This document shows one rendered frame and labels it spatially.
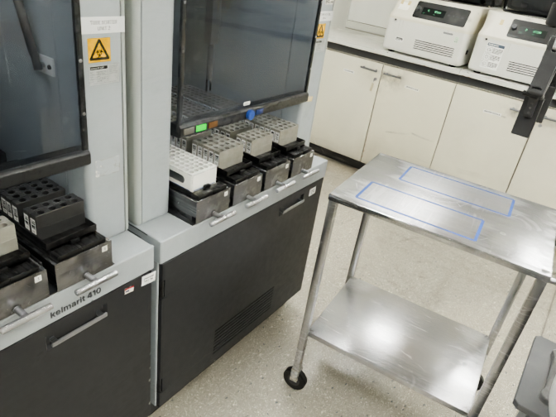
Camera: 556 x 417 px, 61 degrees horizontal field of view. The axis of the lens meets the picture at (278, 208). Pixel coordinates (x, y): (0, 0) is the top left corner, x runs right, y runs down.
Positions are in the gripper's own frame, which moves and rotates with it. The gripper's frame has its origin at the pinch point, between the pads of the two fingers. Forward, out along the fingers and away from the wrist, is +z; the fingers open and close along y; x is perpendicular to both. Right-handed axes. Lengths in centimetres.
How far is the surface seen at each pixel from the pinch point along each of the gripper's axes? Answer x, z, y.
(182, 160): 78, 34, -11
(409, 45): 106, 23, 219
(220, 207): 66, 45, -7
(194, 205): 67, 41, -17
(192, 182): 70, 36, -15
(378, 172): 40, 38, 41
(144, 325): 66, 71, -34
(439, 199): 19, 38, 39
